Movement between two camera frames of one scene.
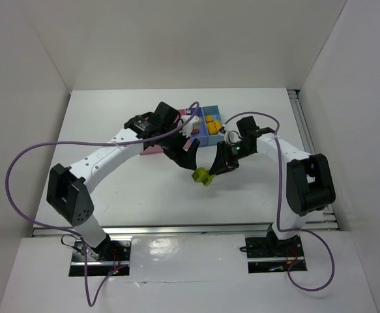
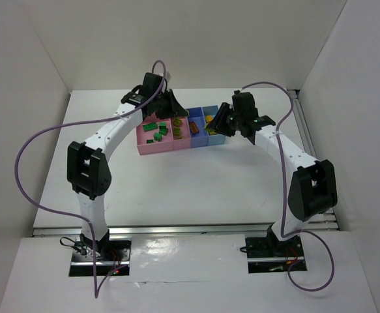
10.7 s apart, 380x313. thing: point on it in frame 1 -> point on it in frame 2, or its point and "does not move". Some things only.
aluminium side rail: x=324 y=218 does not move
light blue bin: x=212 y=110 does not move
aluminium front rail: x=188 y=231 does not move
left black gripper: x=179 y=149 -> x=165 y=104
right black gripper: x=225 y=160 -> x=225 y=118
